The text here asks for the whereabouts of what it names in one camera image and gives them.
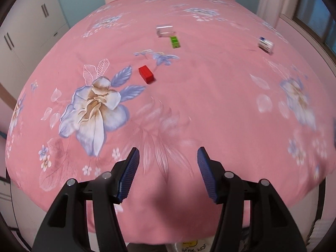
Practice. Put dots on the pink floral blanket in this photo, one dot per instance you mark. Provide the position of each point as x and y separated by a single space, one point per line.
199 105

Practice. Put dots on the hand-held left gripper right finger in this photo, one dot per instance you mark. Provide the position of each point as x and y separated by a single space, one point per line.
207 176

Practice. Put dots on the pink white cabinet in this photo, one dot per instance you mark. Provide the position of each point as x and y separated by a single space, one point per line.
4 202

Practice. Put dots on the pale pink curtain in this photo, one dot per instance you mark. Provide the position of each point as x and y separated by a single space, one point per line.
271 0

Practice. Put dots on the red block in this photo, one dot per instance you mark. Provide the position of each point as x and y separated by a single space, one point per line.
146 74

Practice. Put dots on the small white printed box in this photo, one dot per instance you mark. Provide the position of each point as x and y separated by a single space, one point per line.
265 45

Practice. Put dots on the small green block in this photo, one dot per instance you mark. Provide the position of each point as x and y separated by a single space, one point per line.
175 42

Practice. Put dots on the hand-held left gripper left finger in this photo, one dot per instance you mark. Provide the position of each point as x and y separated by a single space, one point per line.
128 176

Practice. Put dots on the dark framed window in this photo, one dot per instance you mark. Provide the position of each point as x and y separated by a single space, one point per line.
317 13

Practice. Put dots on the clear plastic box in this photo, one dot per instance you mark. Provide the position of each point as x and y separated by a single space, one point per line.
165 31

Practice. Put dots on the cream wardrobe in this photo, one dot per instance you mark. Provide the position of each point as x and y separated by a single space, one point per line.
29 31

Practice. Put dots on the paper bowl with plastic liner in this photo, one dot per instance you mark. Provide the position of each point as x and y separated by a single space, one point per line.
191 246

